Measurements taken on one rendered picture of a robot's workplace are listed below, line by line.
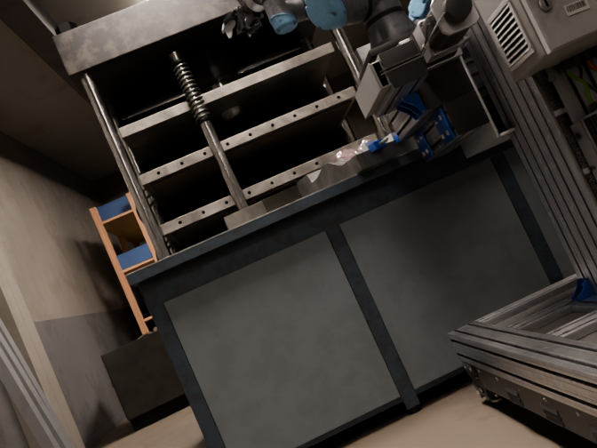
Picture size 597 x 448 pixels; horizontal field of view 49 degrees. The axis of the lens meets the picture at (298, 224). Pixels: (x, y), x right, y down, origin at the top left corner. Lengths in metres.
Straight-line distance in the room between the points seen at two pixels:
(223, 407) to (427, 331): 0.72
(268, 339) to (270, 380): 0.13
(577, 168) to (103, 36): 2.25
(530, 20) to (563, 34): 0.07
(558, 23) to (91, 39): 2.27
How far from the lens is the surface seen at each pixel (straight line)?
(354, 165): 2.20
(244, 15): 2.29
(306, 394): 2.21
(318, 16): 1.87
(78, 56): 3.20
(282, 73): 3.25
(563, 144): 1.58
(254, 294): 2.18
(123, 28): 3.21
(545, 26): 1.40
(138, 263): 7.29
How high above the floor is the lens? 0.57
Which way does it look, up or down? 4 degrees up
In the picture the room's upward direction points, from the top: 24 degrees counter-clockwise
